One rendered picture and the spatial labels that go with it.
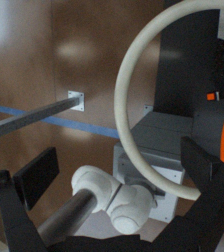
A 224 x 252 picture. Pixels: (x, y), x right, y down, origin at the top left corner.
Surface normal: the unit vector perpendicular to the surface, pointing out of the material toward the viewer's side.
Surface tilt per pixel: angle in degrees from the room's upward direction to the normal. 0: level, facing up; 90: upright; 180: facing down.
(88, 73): 0
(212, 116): 0
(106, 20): 0
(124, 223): 8
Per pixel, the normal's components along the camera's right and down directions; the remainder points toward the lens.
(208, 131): -0.42, 0.31
